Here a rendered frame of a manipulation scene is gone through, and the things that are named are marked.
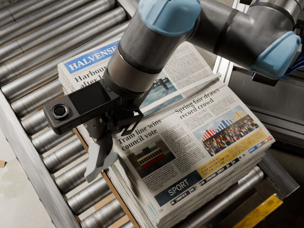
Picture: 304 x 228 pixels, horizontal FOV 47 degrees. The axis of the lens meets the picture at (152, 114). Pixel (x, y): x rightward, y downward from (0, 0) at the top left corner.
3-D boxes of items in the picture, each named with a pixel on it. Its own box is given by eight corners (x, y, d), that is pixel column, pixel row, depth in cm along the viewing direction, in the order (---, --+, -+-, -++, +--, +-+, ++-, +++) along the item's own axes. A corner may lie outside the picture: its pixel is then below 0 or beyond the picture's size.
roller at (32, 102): (153, 48, 111) (153, 38, 107) (18, 124, 99) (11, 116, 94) (144, 38, 113) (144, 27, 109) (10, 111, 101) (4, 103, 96)
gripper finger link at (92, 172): (118, 182, 64) (126, 137, 61) (92, 192, 60) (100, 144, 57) (107, 174, 66) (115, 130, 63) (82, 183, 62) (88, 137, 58)
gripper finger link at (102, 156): (109, 169, 58) (116, 122, 55) (102, 172, 57) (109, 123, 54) (92, 157, 61) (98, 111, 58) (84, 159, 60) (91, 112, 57)
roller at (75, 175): (203, 107, 102) (206, 100, 98) (62, 199, 90) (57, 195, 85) (193, 95, 104) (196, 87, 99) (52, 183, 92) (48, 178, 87)
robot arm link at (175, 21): (213, 4, 48) (194, 15, 41) (173, 63, 55) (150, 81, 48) (169, -30, 49) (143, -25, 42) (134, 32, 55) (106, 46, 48)
